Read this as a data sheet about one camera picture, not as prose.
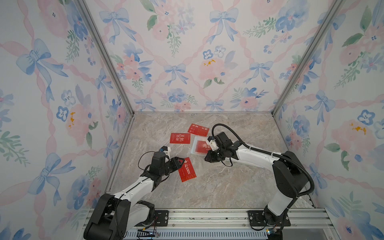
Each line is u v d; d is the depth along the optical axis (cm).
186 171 90
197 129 110
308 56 86
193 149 100
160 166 68
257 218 73
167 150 81
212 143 83
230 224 73
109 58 88
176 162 79
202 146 98
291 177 47
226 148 70
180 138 104
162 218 74
